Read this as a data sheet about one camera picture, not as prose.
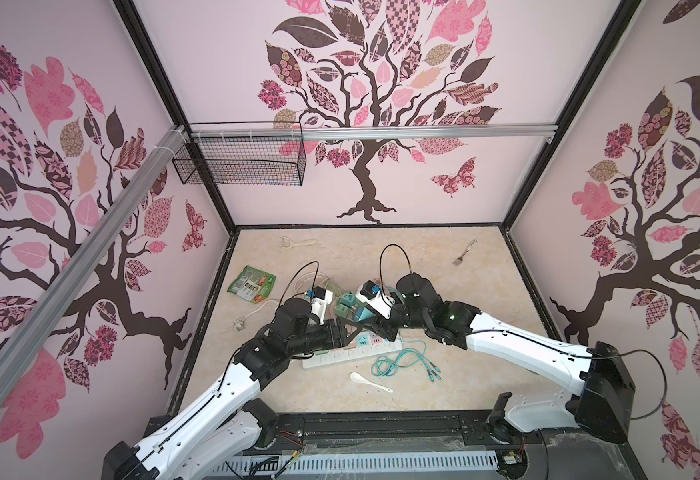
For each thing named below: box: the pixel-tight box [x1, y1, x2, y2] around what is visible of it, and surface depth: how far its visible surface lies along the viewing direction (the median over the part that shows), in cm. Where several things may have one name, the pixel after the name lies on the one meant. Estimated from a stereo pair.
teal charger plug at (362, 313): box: [354, 304, 375, 323], surface depth 73 cm
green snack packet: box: [227, 265, 277, 303], surface depth 105 cm
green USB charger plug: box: [334, 303, 349, 318], surface depth 91 cm
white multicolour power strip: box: [302, 334, 403, 369], surface depth 86 cm
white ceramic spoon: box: [349, 372, 393, 393], surface depth 83 cm
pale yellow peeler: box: [281, 236, 318, 249], surface depth 116 cm
